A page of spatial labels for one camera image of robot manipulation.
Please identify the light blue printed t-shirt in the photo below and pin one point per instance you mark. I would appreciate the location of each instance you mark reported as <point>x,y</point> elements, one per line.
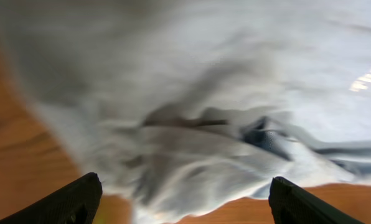
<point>183,106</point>

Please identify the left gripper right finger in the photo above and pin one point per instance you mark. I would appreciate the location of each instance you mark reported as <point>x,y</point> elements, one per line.
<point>291,204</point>

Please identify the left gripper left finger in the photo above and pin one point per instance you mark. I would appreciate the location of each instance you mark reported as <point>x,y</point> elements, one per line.
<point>75,203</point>

